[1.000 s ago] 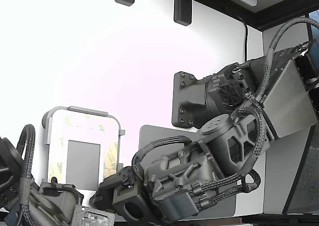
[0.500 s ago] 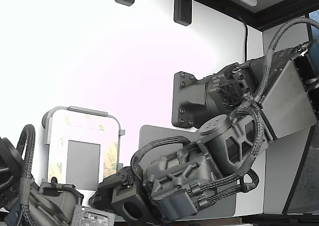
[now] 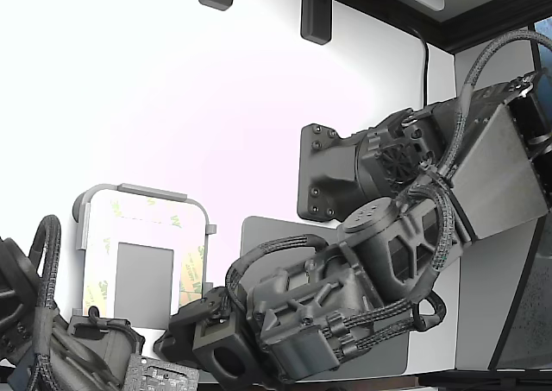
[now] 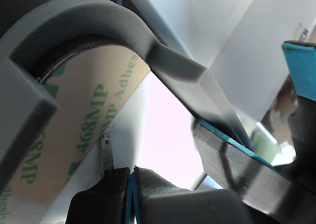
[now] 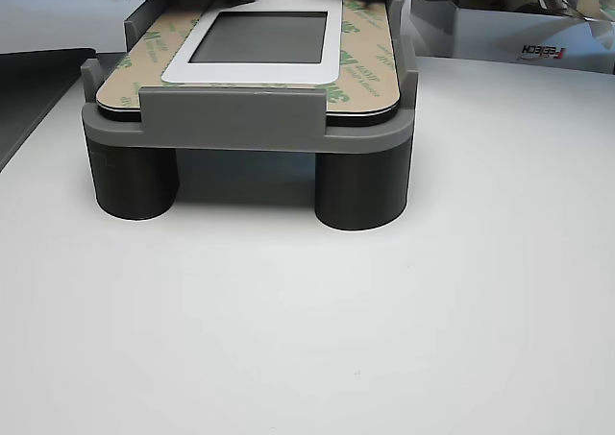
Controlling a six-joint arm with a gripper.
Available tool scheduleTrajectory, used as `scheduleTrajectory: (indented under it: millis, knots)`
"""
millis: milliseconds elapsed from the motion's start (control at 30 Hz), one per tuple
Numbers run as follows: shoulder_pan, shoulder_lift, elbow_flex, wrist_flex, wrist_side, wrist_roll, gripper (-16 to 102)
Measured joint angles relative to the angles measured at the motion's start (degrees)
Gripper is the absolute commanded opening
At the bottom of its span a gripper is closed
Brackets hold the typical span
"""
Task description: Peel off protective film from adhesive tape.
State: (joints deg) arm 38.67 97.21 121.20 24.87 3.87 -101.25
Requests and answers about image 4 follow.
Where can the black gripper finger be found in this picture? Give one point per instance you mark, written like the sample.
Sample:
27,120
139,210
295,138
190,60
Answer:
185,206

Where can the pale green blurry object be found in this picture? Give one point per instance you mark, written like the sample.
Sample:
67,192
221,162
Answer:
265,147

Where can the black gripper finger with scraper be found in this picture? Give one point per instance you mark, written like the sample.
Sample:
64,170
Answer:
98,204

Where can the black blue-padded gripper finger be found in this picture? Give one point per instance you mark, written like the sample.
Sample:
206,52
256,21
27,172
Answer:
303,73
234,167

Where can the white box with logo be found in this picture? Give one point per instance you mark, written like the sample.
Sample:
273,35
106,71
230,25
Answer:
259,60

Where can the adhesive tape sheet with liner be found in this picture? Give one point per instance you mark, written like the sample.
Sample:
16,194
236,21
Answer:
74,122

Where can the gray plastic holder frame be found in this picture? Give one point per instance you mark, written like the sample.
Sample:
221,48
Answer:
74,18

